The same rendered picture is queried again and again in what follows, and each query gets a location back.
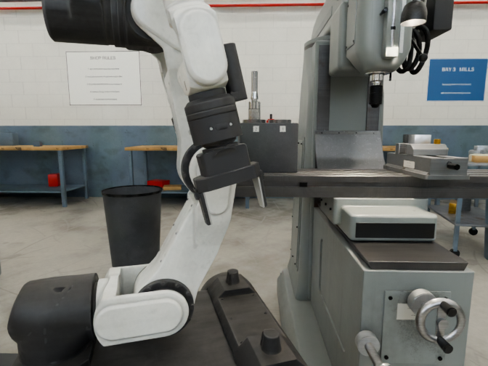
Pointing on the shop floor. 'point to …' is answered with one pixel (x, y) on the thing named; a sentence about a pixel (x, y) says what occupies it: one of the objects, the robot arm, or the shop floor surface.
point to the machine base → (301, 324)
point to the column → (362, 121)
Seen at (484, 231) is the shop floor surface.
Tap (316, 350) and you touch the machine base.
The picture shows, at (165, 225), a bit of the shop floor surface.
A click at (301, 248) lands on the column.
